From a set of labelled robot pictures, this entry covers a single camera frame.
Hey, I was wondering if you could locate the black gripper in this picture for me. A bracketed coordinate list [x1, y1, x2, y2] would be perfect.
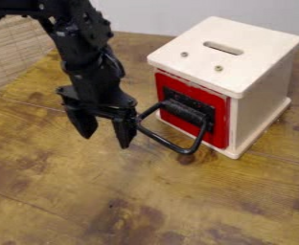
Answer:
[50, 0, 136, 149]

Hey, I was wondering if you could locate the black metal drawer handle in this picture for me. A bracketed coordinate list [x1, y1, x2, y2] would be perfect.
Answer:
[136, 87, 215, 155]

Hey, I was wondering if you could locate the red drawer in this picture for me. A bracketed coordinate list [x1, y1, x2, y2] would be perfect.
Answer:
[155, 70, 230, 149]

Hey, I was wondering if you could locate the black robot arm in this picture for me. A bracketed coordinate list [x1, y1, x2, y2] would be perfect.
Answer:
[0, 0, 136, 148]

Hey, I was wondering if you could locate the white wooden box cabinet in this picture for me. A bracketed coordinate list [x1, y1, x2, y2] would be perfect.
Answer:
[147, 16, 299, 159]

